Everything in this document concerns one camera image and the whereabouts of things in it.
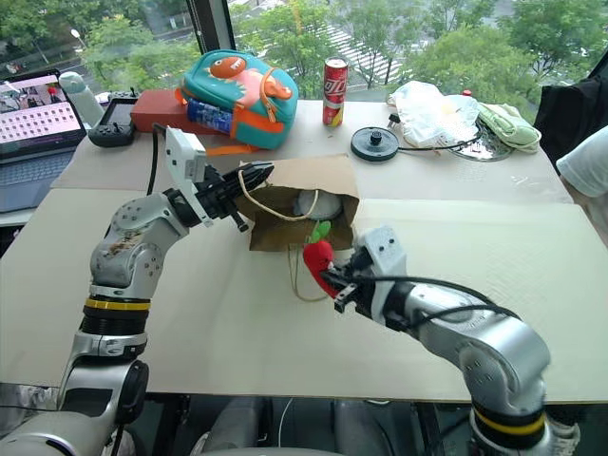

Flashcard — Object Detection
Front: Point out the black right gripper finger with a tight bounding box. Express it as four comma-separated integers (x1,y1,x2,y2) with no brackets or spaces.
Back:
332,283,359,315
320,268,355,288

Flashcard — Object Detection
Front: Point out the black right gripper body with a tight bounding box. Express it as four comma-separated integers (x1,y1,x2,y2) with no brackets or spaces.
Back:
348,248,377,313

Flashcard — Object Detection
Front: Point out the round metal plate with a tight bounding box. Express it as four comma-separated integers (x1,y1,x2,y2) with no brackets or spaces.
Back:
447,118,518,163

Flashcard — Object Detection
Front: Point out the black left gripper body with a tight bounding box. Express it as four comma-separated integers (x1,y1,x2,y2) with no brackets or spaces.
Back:
192,164,238,225

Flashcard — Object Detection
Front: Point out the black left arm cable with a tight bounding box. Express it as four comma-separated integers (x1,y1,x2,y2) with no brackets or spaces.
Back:
145,123,168,197

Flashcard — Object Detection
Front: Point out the red cola can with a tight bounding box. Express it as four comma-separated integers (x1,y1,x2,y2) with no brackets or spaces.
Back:
322,56,350,127

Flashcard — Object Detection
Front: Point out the person in white shirt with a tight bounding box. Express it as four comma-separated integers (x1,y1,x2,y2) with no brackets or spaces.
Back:
555,124,608,232

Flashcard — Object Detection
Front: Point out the dark window frame post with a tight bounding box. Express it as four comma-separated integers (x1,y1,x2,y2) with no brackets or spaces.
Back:
184,0,237,56

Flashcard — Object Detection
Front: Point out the black handheld controller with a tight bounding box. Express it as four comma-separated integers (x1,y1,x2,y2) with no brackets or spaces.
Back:
87,86,140,149

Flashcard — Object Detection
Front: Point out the black bag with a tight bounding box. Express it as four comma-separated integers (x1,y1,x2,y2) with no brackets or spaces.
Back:
533,69,608,168

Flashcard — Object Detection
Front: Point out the pale green water bottle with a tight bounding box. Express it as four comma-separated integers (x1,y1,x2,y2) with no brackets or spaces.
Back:
57,70,106,130

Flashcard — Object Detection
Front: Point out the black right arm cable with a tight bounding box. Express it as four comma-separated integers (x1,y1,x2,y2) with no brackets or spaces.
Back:
354,273,523,334

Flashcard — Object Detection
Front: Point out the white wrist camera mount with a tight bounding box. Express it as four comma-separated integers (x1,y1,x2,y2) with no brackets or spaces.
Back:
353,226,409,330
163,126,216,229

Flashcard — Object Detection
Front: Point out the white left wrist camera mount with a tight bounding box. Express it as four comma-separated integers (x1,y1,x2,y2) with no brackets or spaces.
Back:
163,126,216,229

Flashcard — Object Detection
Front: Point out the red strawberry plush toy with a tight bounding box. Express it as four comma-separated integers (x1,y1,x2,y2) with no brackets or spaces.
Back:
302,219,337,300

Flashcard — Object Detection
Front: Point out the teal dinosaur kids backpack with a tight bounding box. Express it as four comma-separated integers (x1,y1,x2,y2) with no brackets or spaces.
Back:
174,48,300,157

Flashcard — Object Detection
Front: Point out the red cardboard box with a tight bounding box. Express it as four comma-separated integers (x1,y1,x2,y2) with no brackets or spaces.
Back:
129,88,211,137

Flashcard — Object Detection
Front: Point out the grey rounded shape under table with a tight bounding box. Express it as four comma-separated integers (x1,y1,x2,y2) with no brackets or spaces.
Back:
201,396,268,456

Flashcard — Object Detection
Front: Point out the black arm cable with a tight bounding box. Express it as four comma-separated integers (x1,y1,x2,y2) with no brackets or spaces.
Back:
145,123,168,197
354,273,523,334

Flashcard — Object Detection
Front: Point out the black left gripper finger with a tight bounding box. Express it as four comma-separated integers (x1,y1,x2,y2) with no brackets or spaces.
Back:
226,199,252,234
221,161,276,192

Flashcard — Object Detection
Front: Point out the open grey laptop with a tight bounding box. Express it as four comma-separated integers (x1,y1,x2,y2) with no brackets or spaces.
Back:
0,67,88,214

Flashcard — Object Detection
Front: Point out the brown paper bag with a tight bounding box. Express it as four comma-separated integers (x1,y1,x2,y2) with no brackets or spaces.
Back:
236,154,361,303

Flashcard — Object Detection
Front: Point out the black kettle base power cord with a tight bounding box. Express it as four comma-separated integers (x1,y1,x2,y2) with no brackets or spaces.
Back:
388,112,482,155

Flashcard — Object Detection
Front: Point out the white grey plush toy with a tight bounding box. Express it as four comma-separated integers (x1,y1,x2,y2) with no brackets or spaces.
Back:
291,189,344,222

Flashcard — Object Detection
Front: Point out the black round kettle base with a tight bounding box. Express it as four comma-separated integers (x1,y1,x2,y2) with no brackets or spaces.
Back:
350,125,402,164

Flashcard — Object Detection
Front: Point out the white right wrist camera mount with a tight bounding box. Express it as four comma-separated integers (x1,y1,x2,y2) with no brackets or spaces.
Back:
353,226,409,330

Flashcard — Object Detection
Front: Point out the light green cloth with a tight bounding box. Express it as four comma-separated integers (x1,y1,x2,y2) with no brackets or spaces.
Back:
476,101,543,154

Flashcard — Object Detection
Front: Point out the white plastic bag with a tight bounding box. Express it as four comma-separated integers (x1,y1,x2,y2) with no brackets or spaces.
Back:
386,80,482,149

